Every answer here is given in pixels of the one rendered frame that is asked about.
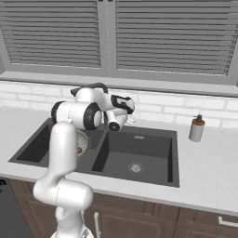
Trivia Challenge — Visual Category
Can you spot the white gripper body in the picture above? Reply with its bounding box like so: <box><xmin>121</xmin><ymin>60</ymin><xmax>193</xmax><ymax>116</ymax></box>
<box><xmin>125</xmin><ymin>113</ymin><xmax>139</xmax><ymax>126</ymax></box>

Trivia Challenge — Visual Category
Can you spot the black double sink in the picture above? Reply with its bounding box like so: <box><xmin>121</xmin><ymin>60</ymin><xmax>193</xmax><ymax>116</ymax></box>
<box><xmin>8</xmin><ymin>116</ymin><xmax>181</xmax><ymax>189</ymax></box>

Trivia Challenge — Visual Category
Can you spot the dark curved sink faucet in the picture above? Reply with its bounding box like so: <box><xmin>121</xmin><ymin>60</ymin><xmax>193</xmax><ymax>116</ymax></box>
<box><xmin>70</xmin><ymin>82</ymin><xmax>110</xmax><ymax>96</ymax></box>

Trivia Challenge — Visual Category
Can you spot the silver metal colander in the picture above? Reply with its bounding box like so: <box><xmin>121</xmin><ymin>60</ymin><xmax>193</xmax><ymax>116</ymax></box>
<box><xmin>75</xmin><ymin>129</ymin><xmax>93</xmax><ymax>161</ymax></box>

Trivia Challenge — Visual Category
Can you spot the grey soap dispenser orange collar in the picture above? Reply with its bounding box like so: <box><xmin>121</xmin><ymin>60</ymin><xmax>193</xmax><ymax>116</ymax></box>
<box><xmin>188</xmin><ymin>113</ymin><xmax>206</xmax><ymax>143</ymax></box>

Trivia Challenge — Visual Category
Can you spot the grey window blind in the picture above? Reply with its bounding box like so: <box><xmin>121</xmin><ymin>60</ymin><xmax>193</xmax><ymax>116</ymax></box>
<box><xmin>0</xmin><ymin>0</ymin><xmax>102</xmax><ymax>70</ymax></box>
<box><xmin>114</xmin><ymin>0</ymin><xmax>238</xmax><ymax>76</ymax></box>

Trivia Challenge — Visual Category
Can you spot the brown cabinet door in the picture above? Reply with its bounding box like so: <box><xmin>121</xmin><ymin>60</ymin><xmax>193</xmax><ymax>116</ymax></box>
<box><xmin>83</xmin><ymin>192</ymin><xmax>181</xmax><ymax>238</ymax></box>
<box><xmin>8</xmin><ymin>178</ymin><xmax>60</xmax><ymax>238</ymax></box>

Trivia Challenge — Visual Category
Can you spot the brown drawer front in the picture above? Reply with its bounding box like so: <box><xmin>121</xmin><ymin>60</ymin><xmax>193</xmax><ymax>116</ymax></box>
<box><xmin>177</xmin><ymin>205</ymin><xmax>238</xmax><ymax>238</ymax></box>

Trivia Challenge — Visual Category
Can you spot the dark dishwasher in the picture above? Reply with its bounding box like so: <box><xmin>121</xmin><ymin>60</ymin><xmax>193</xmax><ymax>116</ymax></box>
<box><xmin>0</xmin><ymin>177</ymin><xmax>33</xmax><ymax>238</ymax></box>

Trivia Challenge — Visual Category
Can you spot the grey window frame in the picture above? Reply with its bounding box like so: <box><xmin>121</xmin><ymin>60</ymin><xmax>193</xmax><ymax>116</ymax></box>
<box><xmin>0</xmin><ymin>0</ymin><xmax>238</xmax><ymax>98</ymax></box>

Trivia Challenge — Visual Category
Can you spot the silver cabinet door handle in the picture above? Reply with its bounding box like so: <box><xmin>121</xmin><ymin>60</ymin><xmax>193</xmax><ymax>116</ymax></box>
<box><xmin>93</xmin><ymin>211</ymin><xmax>100</xmax><ymax>238</ymax></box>

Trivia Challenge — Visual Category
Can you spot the silver drawer handle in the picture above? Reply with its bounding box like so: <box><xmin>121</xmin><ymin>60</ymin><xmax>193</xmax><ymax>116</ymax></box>
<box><xmin>218</xmin><ymin>216</ymin><xmax>238</xmax><ymax>229</ymax></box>

